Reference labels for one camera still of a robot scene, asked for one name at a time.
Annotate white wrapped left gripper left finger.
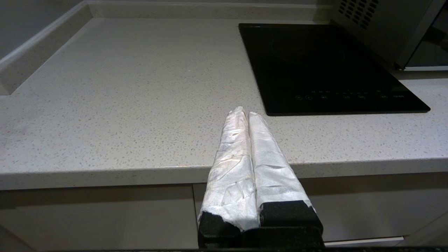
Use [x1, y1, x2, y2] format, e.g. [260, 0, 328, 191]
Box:
[198, 106, 261, 239]

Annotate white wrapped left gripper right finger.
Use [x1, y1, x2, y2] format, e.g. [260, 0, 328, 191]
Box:
[248, 111, 324, 230]

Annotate silver microwave oven body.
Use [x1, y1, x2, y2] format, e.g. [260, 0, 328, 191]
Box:
[330, 0, 447, 69]

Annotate grey cabinet drawer front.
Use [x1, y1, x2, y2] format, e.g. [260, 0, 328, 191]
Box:
[0, 184, 199, 252]
[192, 170, 448, 243]

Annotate black induction cooktop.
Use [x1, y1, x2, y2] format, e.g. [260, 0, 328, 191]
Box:
[239, 23, 431, 116]

